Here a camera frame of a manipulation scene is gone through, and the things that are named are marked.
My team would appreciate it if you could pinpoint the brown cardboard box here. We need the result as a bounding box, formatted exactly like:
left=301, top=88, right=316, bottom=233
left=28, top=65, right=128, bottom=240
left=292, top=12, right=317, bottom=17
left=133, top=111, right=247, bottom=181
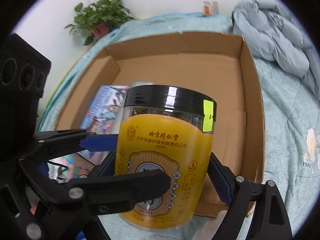
left=55, top=31, right=266, bottom=218

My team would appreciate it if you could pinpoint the colourful magazine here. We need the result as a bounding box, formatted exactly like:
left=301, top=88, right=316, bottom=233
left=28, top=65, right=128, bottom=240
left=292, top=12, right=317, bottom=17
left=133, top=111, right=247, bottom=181
left=61, top=86, right=129, bottom=180

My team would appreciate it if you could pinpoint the yellow jar black lid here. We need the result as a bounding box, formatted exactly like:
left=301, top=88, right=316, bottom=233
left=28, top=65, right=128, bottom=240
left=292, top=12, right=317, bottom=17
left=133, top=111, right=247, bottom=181
left=115, top=85, right=217, bottom=231

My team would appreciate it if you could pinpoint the orange label glass jar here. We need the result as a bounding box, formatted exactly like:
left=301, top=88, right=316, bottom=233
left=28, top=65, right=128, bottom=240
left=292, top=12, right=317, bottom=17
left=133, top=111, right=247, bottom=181
left=204, top=1, right=219, bottom=16

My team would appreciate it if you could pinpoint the potted green plant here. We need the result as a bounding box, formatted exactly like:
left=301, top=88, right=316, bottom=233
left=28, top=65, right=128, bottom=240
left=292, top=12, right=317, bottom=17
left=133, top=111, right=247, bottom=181
left=64, top=0, right=134, bottom=46

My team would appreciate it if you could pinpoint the grey-blue down jacket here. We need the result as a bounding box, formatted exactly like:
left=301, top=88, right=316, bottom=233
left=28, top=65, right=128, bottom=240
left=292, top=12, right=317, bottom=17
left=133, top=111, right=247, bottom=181
left=232, top=0, right=319, bottom=99

